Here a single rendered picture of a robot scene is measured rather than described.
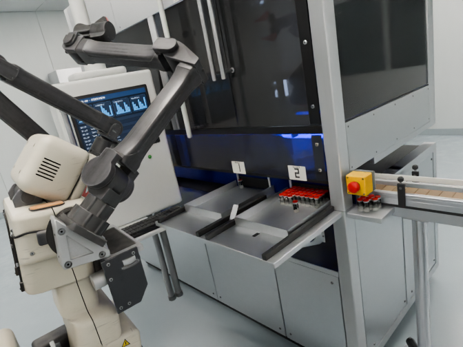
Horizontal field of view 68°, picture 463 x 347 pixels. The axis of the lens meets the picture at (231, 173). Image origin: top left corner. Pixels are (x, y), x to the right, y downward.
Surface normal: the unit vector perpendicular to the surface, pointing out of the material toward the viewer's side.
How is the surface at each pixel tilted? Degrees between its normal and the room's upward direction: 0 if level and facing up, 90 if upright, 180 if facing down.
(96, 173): 45
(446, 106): 90
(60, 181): 90
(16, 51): 90
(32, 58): 90
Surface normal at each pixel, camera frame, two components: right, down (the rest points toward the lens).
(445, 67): -0.71, 0.32
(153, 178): 0.59, 0.11
